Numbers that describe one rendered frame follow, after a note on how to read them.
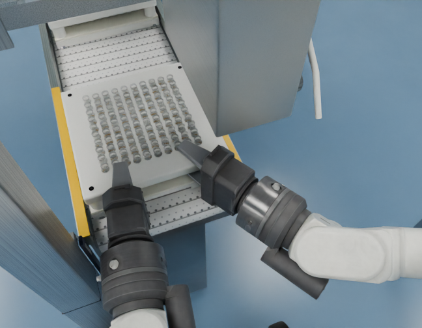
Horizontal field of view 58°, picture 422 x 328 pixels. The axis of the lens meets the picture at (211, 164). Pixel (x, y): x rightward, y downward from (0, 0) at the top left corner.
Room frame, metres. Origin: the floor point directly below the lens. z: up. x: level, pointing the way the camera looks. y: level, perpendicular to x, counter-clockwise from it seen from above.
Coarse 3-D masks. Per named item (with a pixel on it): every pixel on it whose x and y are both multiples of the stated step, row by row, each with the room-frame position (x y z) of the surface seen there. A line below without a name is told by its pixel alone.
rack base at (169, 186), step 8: (184, 176) 0.35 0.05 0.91; (160, 184) 0.34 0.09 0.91; (168, 184) 0.34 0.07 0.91; (176, 184) 0.34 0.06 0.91; (184, 184) 0.34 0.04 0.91; (192, 184) 0.34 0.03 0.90; (144, 192) 0.32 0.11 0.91; (152, 192) 0.32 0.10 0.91; (160, 192) 0.32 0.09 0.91; (168, 192) 0.33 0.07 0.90; (96, 216) 0.28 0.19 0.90; (104, 216) 0.29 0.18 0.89
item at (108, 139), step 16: (128, 96) 0.49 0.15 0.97; (160, 96) 0.49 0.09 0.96; (112, 112) 0.46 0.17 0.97; (128, 112) 0.46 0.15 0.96; (144, 112) 0.46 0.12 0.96; (160, 112) 0.46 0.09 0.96; (176, 112) 0.46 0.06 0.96; (112, 128) 0.42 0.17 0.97; (128, 128) 0.42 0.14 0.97; (160, 128) 0.42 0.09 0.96; (112, 144) 0.38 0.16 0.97; (128, 144) 0.39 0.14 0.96; (144, 144) 0.39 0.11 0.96
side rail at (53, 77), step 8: (40, 24) 0.76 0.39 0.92; (40, 32) 0.73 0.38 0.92; (48, 32) 0.76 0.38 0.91; (48, 40) 0.70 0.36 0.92; (48, 48) 0.68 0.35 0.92; (48, 56) 0.65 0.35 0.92; (48, 64) 0.63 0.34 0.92; (56, 64) 0.66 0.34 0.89; (48, 72) 0.60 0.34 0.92; (56, 72) 0.61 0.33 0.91; (56, 80) 0.58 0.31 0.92; (64, 160) 0.38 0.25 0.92; (88, 216) 0.29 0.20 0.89; (88, 224) 0.27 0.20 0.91; (88, 240) 0.24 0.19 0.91
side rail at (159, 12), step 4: (156, 0) 0.86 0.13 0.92; (160, 0) 0.86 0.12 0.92; (156, 4) 0.84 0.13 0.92; (160, 4) 0.84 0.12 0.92; (156, 8) 0.84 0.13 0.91; (160, 8) 0.82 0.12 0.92; (156, 12) 0.84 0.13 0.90; (160, 12) 0.81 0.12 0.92; (160, 16) 0.80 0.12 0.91; (160, 20) 0.81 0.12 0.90; (164, 20) 0.78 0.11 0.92; (164, 24) 0.77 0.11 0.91; (164, 28) 0.78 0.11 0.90
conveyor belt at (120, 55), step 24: (72, 48) 0.72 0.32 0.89; (96, 48) 0.72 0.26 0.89; (120, 48) 0.72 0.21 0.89; (144, 48) 0.72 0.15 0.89; (168, 48) 0.72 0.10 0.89; (72, 72) 0.64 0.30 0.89; (96, 72) 0.64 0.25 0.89; (120, 72) 0.64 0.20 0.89; (192, 192) 0.34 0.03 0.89; (168, 216) 0.29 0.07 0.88; (192, 216) 0.30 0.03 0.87; (96, 240) 0.25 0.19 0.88
